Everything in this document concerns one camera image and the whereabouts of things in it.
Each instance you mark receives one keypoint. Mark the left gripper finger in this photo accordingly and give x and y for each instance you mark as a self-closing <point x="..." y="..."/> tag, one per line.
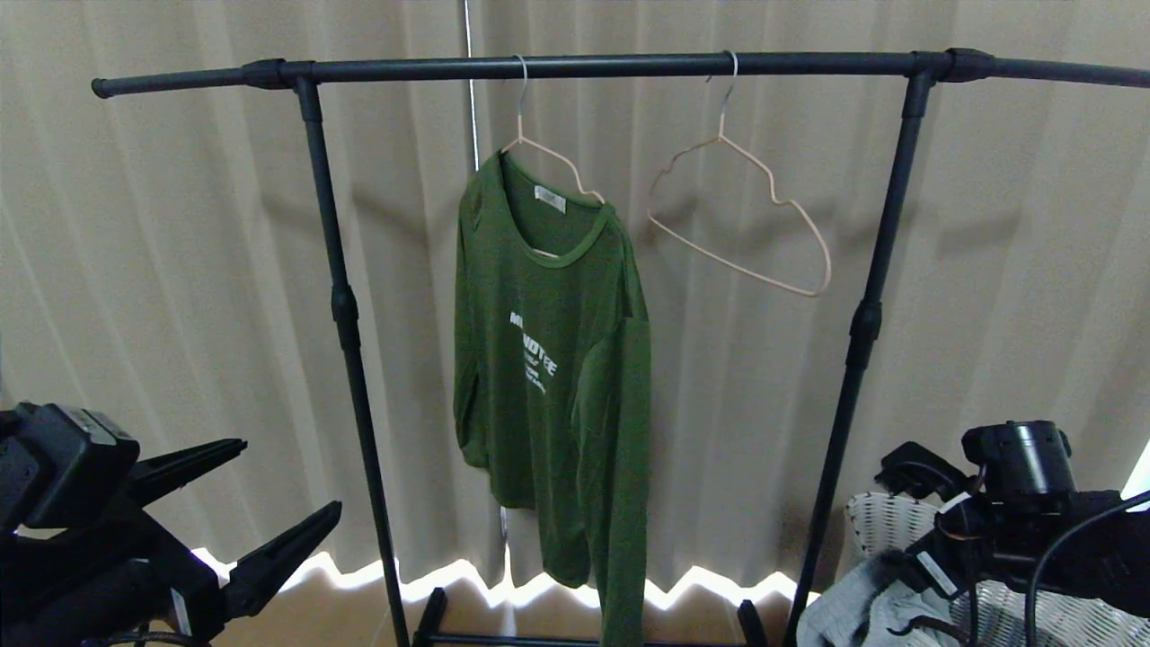
<point x="180" y="469"/>
<point x="274" y="566"/>

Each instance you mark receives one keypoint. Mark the black clothes rack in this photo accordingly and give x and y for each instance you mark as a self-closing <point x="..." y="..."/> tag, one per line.
<point x="629" y="65"/>

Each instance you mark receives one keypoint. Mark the white laundry basket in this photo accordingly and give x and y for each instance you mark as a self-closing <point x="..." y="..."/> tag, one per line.
<point x="885" y="530"/>

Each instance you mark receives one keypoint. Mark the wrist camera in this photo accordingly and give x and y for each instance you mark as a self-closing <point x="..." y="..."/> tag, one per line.
<point x="916" y="472"/>
<point x="63" y="467"/>

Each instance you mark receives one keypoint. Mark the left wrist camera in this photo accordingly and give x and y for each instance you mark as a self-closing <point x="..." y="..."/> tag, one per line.
<point x="63" y="467"/>

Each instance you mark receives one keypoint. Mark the pink clothes hanger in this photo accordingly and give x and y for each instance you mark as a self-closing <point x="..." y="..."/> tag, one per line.
<point x="520" y="126"/>
<point x="737" y="259"/>

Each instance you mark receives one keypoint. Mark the pale grey garment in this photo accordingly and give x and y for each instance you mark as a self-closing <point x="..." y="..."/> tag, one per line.
<point x="844" y="611"/>

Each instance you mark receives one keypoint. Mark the beige curtain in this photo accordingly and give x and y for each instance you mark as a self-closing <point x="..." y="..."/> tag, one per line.
<point x="180" y="270"/>

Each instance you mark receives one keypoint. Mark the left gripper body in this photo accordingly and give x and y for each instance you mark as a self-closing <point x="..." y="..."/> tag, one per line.
<point x="108" y="584"/>

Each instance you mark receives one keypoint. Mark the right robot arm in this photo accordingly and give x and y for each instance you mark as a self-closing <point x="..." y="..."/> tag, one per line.
<point x="1096" y="548"/>

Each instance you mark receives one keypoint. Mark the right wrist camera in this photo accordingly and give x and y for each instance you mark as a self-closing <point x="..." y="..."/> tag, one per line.
<point x="916" y="472"/>

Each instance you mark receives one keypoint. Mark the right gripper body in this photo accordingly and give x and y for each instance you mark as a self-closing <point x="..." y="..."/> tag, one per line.
<point x="979" y="548"/>

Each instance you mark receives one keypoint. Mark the green printed sleeveless shirt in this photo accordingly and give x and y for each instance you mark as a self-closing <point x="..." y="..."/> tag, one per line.
<point x="539" y="431"/>

